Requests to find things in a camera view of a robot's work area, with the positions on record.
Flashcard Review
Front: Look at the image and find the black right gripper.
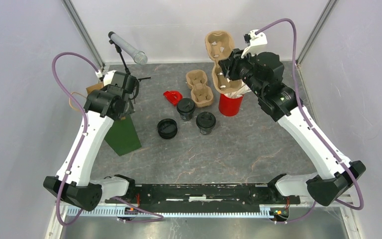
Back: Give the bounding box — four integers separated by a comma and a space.
219, 46, 266, 97

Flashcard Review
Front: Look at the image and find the single brown cup carrier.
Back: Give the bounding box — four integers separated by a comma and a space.
205, 30, 242, 94

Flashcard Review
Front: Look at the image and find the dark translucent cup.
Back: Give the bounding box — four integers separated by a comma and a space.
177, 98, 196, 121
196, 112, 216, 135

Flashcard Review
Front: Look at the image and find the brown paper bag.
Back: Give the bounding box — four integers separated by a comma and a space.
69, 82, 103, 112

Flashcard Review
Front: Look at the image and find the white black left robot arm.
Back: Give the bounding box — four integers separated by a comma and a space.
43, 71, 138, 211

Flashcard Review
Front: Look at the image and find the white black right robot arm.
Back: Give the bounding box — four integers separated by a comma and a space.
218, 49, 366, 206

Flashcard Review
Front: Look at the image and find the red cylindrical straw holder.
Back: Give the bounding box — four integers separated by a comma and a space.
218, 94, 243, 117

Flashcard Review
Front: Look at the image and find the brown cardboard cup carrier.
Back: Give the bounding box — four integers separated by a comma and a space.
186, 70, 214, 108

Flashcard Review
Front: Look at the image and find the grey microphone on stand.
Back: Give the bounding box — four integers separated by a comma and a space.
107, 31, 152, 100

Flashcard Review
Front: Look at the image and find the green bag holder block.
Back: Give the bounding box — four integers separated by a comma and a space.
104, 116, 142, 156

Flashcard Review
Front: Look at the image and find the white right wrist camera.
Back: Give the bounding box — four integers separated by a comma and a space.
241, 29, 268, 59

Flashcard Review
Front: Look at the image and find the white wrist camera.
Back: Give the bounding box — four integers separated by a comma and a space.
241, 29, 268, 59
95, 70, 116, 86

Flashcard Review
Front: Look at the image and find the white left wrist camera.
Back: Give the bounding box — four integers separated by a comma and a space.
95, 70, 116, 86

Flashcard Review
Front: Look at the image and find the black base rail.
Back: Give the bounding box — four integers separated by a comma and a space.
121, 183, 300, 213

